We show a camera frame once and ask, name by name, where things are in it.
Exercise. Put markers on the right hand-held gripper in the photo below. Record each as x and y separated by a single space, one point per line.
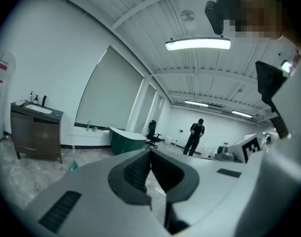
250 148

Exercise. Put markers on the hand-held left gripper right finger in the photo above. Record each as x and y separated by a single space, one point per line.
209 181

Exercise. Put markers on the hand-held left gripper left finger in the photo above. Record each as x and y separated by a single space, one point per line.
91 181

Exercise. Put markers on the grey appliance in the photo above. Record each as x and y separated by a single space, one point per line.
225 154

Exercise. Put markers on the ceiling strip light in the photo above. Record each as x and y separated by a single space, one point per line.
241 114
196 103

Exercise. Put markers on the round white ball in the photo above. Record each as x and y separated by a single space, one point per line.
94 129

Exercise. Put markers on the dark green round base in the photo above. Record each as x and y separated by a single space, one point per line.
127 141

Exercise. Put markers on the green tape piece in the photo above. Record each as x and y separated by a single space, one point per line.
88 127

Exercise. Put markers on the wooden vanity cabinet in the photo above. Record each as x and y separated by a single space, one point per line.
34 134

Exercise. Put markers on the black office chair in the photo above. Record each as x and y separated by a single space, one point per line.
153 134

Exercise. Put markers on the white sink basin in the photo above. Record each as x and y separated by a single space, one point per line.
39 108

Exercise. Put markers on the large grey roller blind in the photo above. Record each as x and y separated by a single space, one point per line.
111 92

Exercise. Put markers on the narrow grey roller blind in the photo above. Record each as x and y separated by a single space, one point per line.
145 107

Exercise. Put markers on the black faucet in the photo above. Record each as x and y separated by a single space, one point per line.
44 100

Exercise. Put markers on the dark soap dispenser bottle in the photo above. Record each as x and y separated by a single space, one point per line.
36 99

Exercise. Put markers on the slim soap dispenser bottle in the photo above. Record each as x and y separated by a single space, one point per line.
31 96

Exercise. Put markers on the wide ceiling panel light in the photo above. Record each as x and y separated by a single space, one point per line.
197 44

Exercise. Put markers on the person's head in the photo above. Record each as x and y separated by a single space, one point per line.
259 11

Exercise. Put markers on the round ceiling fan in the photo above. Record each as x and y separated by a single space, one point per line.
187 15

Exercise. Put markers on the black head camera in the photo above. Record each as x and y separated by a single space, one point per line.
214 13

